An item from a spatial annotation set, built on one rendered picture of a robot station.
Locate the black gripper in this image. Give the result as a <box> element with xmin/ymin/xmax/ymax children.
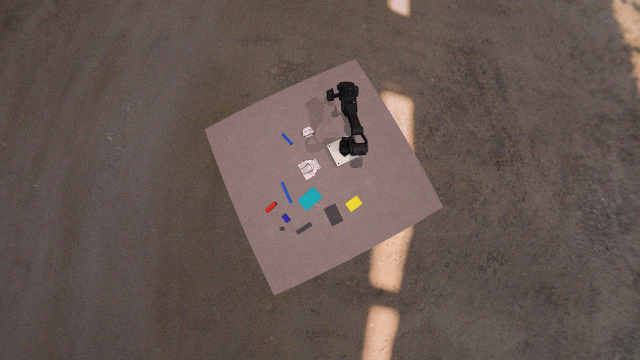
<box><xmin>326</xmin><ymin>85</ymin><xmax>359</xmax><ymax>102</ymax></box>

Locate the red rectangular bar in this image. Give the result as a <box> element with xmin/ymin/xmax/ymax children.
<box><xmin>265</xmin><ymin>201</ymin><xmax>277</xmax><ymax>213</ymax></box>

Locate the dark grey flat bar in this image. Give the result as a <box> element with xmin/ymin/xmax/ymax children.
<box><xmin>296</xmin><ymin>222</ymin><xmax>313</xmax><ymax>235</ymax></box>

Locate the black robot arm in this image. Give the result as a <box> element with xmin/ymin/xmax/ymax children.
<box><xmin>337</xmin><ymin>81</ymin><xmax>369</xmax><ymax>157</ymax></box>

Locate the teal flat rectangular plate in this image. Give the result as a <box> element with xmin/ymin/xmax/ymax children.
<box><xmin>298</xmin><ymin>187</ymin><xmax>322</xmax><ymax>211</ymax></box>

